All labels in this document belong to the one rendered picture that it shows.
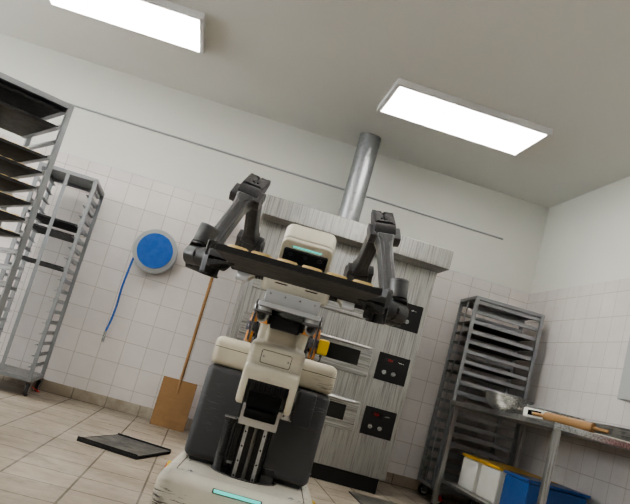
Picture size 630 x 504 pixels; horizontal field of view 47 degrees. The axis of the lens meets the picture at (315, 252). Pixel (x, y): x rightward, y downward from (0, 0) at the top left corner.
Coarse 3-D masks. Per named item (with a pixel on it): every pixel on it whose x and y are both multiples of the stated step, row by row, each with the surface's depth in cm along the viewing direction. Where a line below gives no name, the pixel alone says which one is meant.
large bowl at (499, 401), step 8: (488, 392) 590; (496, 392) 581; (488, 400) 591; (496, 400) 581; (504, 400) 576; (512, 400) 575; (520, 400) 575; (496, 408) 586; (504, 408) 578; (512, 408) 576; (520, 408) 576
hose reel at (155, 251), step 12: (144, 240) 659; (156, 240) 661; (168, 240) 663; (132, 252) 659; (144, 252) 658; (156, 252) 660; (168, 252) 661; (144, 264) 657; (156, 264) 658; (168, 264) 661; (120, 288) 655; (108, 324) 649
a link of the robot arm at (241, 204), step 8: (232, 192) 248; (240, 192) 247; (232, 200) 250; (240, 200) 244; (248, 200) 245; (256, 200) 247; (264, 200) 253; (232, 208) 241; (240, 208) 242; (248, 208) 247; (256, 208) 248; (224, 216) 237; (232, 216) 238; (240, 216) 242; (216, 224) 234; (224, 224) 234; (232, 224) 236; (224, 232) 232; (216, 240) 229; (224, 240) 234
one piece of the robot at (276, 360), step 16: (272, 288) 291; (288, 288) 291; (304, 288) 292; (320, 304) 292; (272, 336) 291; (288, 336) 291; (256, 352) 287; (272, 352) 287; (288, 352) 288; (256, 368) 283; (272, 368) 287; (288, 368) 287; (240, 384) 283; (272, 384) 282; (288, 384) 283; (240, 400) 283; (288, 400) 282
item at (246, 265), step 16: (224, 256) 186; (240, 256) 170; (256, 256) 169; (256, 272) 217; (272, 272) 196; (288, 272) 179; (304, 272) 169; (320, 272) 170; (320, 288) 207; (336, 288) 188; (352, 288) 172; (368, 288) 170
